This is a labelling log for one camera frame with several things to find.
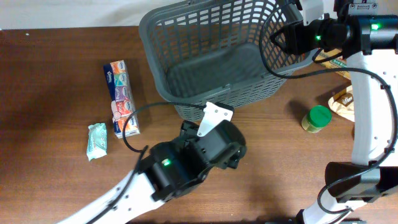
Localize green lid jar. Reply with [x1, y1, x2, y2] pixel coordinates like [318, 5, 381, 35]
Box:
[301, 105, 332, 133]

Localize grey plastic basket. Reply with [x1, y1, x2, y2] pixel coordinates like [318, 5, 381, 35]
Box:
[139, 0, 313, 121]

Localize mint green wipes packet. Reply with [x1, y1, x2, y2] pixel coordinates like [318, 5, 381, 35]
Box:
[86, 123, 107, 161]

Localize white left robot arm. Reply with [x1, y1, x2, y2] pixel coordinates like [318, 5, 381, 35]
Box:
[62, 120, 246, 223]

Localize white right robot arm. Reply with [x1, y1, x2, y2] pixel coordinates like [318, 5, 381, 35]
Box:
[280, 1, 397, 223]

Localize San Remo spaghetti packet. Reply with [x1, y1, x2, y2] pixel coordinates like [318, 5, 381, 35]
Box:
[316, 49, 351, 80]

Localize Kleenex tissue multipack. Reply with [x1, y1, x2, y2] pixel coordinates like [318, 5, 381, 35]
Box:
[103, 60, 140, 139]

